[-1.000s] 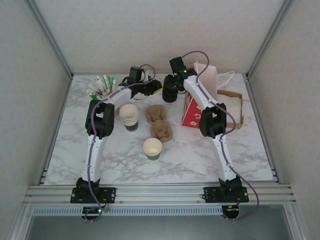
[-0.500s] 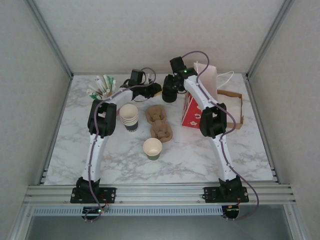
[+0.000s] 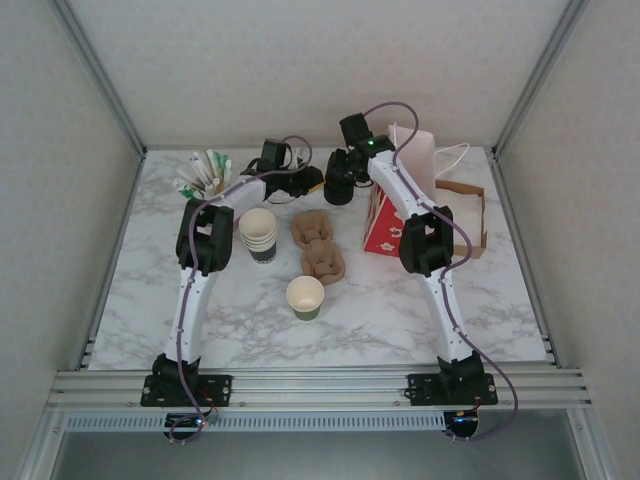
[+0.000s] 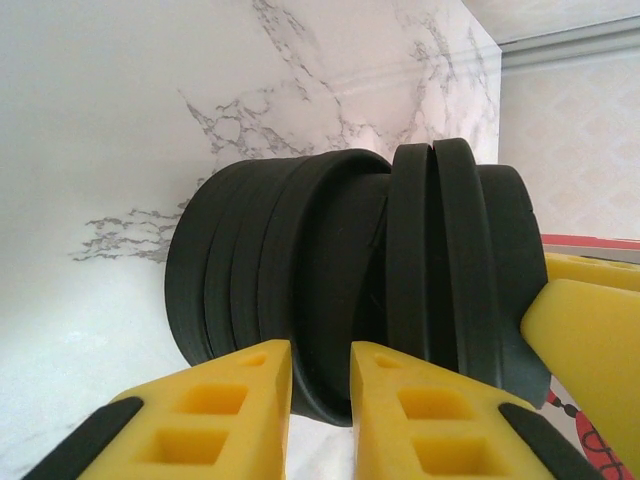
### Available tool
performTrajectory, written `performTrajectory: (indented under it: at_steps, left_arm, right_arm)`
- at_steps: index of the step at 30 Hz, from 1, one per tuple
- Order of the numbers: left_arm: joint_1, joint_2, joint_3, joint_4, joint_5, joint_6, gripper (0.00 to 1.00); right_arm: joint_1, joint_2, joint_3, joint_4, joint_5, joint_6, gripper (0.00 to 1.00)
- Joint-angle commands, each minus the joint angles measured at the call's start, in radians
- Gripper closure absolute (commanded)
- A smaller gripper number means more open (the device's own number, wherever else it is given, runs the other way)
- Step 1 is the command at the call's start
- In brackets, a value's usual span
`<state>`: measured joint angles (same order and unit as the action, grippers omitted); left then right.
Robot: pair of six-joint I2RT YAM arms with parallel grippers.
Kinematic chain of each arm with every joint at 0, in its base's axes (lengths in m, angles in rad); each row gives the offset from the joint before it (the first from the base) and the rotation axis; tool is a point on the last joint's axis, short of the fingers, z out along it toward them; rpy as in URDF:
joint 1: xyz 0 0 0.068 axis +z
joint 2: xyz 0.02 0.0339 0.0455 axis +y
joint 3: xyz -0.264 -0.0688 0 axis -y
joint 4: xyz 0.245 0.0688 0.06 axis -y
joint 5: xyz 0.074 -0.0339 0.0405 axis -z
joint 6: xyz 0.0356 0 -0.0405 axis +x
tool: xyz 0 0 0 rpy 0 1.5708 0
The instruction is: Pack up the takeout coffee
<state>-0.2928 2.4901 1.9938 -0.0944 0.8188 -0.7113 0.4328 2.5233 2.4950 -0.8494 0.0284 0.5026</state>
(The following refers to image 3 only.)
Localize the white slotted cable duct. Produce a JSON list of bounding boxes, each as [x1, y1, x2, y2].
[[64, 412, 446, 432]]

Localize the brown cardboard tray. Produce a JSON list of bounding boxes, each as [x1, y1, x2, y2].
[[433, 179, 489, 261]]

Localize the black paper coffee cup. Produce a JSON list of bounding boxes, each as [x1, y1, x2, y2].
[[247, 244, 278, 267]]

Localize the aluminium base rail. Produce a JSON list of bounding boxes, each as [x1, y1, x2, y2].
[[47, 368, 594, 412]]

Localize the white paper napkins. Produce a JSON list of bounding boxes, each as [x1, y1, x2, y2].
[[439, 188, 482, 249]]

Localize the aluminium lower frame bar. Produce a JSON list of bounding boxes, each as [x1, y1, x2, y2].
[[567, 407, 616, 480], [14, 405, 69, 480]]

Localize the green paper coffee cup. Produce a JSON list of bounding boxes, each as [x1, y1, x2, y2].
[[285, 275, 325, 323]]

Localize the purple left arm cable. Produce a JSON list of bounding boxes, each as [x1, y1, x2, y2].
[[167, 134, 314, 446]]

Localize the aluminium frame post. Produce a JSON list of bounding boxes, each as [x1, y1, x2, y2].
[[47, 0, 149, 159], [491, 0, 592, 159]]

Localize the red paper takeout bag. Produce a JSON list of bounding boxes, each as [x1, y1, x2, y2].
[[362, 121, 471, 257]]

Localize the small circuit board with LED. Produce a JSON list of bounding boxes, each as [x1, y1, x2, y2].
[[164, 413, 209, 431], [444, 409, 479, 437]]

